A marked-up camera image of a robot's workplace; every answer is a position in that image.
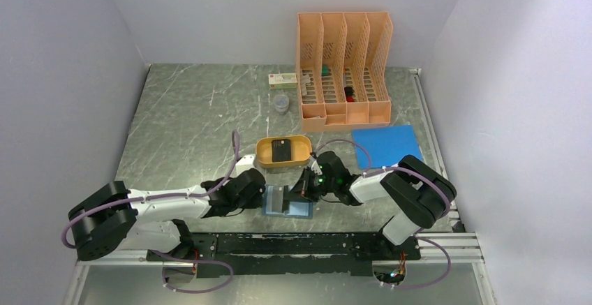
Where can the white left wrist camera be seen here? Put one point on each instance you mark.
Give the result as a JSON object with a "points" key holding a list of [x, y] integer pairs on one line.
{"points": [[245, 163]]}

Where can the clear small jar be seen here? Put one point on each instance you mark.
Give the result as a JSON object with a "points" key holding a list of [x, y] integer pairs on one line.
{"points": [[281, 103]]}

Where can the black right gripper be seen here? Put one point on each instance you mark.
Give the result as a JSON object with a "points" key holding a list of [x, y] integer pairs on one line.
{"points": [[302, 188]]}

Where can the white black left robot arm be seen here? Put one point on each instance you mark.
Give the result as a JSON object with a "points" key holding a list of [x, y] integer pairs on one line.
{"points": [[116, 218]]}

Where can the black VIP credit card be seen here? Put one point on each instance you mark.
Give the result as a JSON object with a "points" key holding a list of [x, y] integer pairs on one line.
{"points": [[276, 203]]}

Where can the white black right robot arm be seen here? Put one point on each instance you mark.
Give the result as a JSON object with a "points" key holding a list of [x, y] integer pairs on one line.
{"points": [[421, 194]]}

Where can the orange plastic file organizer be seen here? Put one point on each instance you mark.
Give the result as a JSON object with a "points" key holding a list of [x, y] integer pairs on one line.
{"points": [[355, 45]]}

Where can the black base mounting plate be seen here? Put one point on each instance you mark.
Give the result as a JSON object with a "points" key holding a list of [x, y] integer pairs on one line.
{"points": [[294, 253]]}

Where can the red black item in organizer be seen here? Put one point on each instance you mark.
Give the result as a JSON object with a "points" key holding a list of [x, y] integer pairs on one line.
{"points": [[350, 94]]}

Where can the clear plastic clip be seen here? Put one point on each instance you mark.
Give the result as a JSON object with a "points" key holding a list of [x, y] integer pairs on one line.
{"points": [[305, 80]]}

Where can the white small carton box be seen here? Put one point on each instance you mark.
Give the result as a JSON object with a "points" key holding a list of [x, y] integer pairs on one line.
{"points": [[282, 80]]}

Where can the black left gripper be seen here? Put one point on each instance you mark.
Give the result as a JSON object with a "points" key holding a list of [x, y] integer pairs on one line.
{"points": [[255, 202]]}

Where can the yellow oval tray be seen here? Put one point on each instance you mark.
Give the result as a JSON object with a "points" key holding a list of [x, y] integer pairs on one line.
{"points": [[301, 151]]}

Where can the blue leather card holder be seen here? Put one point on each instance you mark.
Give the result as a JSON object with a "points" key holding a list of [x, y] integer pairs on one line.
{"points": [[296, 209]]}

